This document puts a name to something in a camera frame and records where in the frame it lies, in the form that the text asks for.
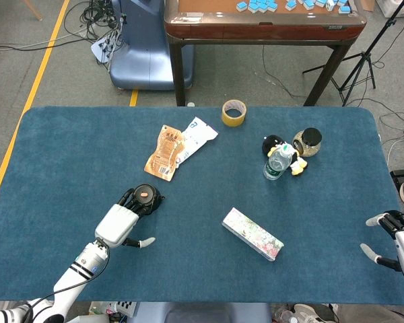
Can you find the blue mahjong tile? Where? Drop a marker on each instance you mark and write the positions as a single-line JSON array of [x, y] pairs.
[[343, 9], [241, 5]]

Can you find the glass jar black lid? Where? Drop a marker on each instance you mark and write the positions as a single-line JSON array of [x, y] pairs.
[[311, 138]]

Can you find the yellow tape roll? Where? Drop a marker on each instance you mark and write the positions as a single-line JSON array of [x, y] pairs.
[[227, 119]]

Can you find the brown mahjong table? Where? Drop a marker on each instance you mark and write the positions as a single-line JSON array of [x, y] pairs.
[[256, 30]]

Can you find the wooden pole leg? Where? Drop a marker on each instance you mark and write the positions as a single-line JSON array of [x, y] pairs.
[[33, 10]]

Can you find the cardboard box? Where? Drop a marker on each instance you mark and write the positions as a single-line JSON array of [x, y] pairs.
[[367, 5]]

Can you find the white dotted mahjong tile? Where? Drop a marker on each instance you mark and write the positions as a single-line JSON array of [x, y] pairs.
[[330, 4]]

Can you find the white plastic bag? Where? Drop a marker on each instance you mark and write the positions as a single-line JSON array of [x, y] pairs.
[[198, 134]]

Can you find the orange snack pouch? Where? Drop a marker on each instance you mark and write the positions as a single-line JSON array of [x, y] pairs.
[[163, 154]]

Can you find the black yellow plush toy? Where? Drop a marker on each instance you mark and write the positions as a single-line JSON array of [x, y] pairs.
[[271, 141]]

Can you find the checkerboard calibration card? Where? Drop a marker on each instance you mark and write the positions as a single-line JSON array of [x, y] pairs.
[[126, 307]]

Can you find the blue table cloth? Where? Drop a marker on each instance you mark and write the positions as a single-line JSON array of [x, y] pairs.
[[87, 151]]

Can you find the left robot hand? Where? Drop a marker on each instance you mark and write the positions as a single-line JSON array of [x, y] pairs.
[[116, 223]]

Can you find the floral toothpaste box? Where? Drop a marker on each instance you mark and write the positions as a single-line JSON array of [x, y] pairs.
[[252, 233]]

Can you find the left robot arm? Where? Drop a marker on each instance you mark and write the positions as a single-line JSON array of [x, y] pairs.
[[74, 279]]

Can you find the black teapot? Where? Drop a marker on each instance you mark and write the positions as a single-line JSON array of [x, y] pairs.
[[144, 196]]

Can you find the black tripod stand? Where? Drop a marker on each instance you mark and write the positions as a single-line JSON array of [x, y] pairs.
[[358, 69]]

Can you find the clear water bottle green label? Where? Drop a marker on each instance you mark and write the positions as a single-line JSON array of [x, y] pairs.
[[276, 165]]

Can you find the white power strip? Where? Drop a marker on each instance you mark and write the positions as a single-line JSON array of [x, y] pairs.
[[101, 48]]

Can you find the grey blue robot torso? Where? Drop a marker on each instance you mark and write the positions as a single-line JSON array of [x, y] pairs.
[[205, 313]]

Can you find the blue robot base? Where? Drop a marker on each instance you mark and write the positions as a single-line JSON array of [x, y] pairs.
[[144, 60]]

